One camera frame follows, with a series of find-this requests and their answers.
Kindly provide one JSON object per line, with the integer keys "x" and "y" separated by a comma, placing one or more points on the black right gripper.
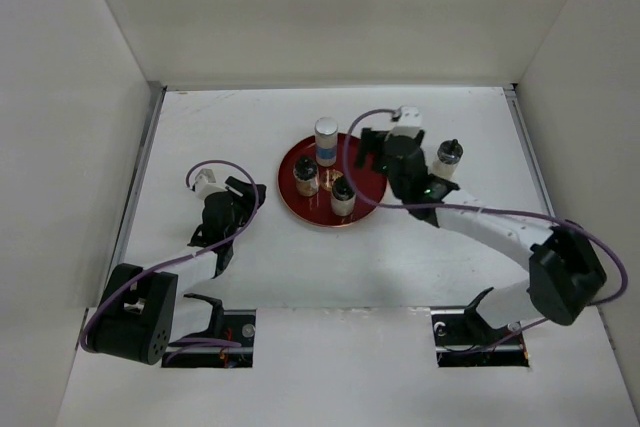
{"x": 371, "y": 140}

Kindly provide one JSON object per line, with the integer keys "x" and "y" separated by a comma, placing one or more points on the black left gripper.
{"x": 247, "y": 196}

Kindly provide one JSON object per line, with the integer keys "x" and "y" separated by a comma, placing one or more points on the silver-capped white blue bottle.
{"x": 326, "y": 141}

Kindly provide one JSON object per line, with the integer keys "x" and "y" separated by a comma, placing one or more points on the black-capped white spice jar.
{"x": 342, "y": 197}

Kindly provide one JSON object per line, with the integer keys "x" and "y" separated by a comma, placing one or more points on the black-capped brown spice jar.
{"x": 306, "y": 176}

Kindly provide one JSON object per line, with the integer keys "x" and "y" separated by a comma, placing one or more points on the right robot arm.
{"x": 564, "y": 273}

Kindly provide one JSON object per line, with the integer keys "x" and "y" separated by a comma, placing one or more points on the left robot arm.
{"x": 143, "y": 311}

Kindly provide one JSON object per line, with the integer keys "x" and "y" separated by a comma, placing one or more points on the red round lacquer tray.
{"x": 317, "y": 209}

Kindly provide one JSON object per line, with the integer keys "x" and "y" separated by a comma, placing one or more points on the clear-capped white pepper grinder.
{"x": 448, "y": 156}

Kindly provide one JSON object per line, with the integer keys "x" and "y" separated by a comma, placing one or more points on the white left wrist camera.
{"x": 205, "y": 184}

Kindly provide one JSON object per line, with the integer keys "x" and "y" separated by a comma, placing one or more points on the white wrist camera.
{"x": 407, "y": 121}
{"x": 205, "y": 184}

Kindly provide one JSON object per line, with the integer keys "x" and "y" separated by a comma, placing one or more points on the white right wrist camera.
{"x": 407, "y": 121}

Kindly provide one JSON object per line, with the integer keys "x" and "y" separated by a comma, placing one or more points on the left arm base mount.
{"x": 205, "y": 334}

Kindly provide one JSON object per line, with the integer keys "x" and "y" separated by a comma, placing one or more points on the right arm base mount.
{"x": 463, "y": 339}

